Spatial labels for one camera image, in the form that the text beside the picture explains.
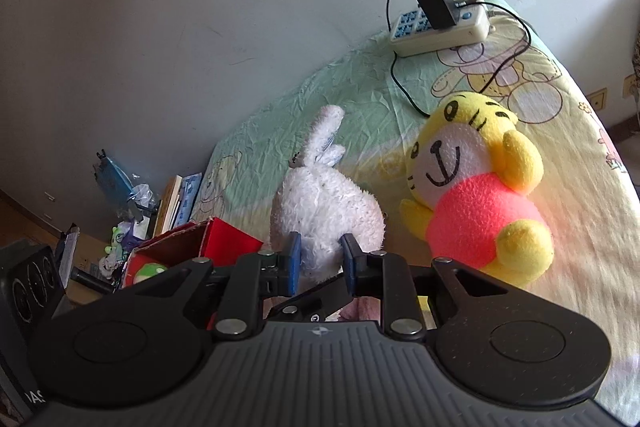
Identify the yellow book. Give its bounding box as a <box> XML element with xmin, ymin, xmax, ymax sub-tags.
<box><xmin>153</xmin><ymin>176</ymin><xmax>182</xmax><ymax>236</ymax></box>

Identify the black adapter cable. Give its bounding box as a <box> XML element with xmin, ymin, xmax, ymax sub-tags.
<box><xmin>383</xmin><ymin>0</ymin><xmax>534</xmax><ymax>120</ymax></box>

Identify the red cardboard box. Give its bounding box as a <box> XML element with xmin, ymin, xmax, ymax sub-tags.
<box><xmin>122</xmin><ymin>218</ymin><xmax>262</xmax><ymax>287</ymax></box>

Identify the yellow tiger plush toy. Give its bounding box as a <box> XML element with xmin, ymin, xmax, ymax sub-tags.
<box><xmin>399</xmin><ymin>92</ymin><xmax>554</xmax><ymax>286</ymax></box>

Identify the black power adapter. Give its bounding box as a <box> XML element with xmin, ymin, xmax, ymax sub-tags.
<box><xmin>416</xmin><ymin>0</ymin><xmax>460</xmax><ymax>30</ymax></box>

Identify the white power strip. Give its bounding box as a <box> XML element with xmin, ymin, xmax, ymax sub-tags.
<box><xmin>390</xmin><ymin>0</ymin><xmax>491</xmax><ymax>57</ymax></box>

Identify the green bean plush toy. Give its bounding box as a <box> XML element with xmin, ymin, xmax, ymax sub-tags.
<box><xmin>134</xmin><ymin>262</ymin><xmax>167</xmax><ymax>284</ymax></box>

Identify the blue plastic bag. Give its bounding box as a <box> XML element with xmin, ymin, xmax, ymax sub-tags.
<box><xmin>93</xmin><ymin>150</ymin><xmax>134</xmax><ymax>210</ymax></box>

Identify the pastel cartoon bed sheet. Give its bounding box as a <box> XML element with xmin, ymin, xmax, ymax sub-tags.
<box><xmin>191</xmin><ymin>0</ymin><xmax>639</xmax><ymax>424</ymax></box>

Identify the white plush rabbit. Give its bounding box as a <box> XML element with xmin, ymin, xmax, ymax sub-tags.
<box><xmin>270</xmin><ymin>105</ymin><xmax>385</xmax><ymax>283</ymax></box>

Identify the blue patterned book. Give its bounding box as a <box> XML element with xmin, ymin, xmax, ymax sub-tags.
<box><xmin>172</xmin><ymin>172</ymin><xmax>203</xmax><ymax>228</ymax></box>

